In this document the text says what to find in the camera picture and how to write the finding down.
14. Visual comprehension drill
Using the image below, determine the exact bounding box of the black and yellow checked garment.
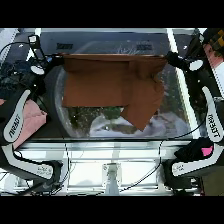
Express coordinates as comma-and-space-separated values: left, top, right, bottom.
201, 28, 224, 51

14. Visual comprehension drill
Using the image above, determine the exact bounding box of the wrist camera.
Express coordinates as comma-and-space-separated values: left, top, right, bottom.
27, 33, 48, 62
185, 33, 205, 62

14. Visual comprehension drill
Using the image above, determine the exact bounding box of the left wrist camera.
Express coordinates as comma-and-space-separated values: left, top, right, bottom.
27, 33, 48, 62

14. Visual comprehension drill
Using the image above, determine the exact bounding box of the brown garment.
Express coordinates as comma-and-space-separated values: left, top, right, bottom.
61, 53, 168, 132

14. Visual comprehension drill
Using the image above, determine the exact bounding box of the silver frame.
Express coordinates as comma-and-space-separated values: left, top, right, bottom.
0, 139, 204, 197

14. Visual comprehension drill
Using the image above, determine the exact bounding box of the black garment with pink label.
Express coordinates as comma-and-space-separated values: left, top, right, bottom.
174, 136, 215, 163

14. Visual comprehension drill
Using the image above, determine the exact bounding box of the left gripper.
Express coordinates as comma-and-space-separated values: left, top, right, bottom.
45, 54, 66, 70

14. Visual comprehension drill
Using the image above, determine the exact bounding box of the red garment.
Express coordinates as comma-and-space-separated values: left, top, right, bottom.
203, 43, 224, 70

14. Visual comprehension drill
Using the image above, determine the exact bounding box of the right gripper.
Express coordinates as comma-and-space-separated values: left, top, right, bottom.
165, 51, 185, 70

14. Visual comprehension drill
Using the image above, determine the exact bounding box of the dark blue garment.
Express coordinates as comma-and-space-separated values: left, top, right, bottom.
0, 61, 38, 100

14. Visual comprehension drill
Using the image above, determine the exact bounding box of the black cable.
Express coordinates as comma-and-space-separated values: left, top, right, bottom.
0, 41, 32, 57
120, 139, 165, 193
59, 134, 74, 189

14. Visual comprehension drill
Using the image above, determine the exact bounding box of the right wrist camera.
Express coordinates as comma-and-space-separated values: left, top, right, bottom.
185, 33, 205, 62

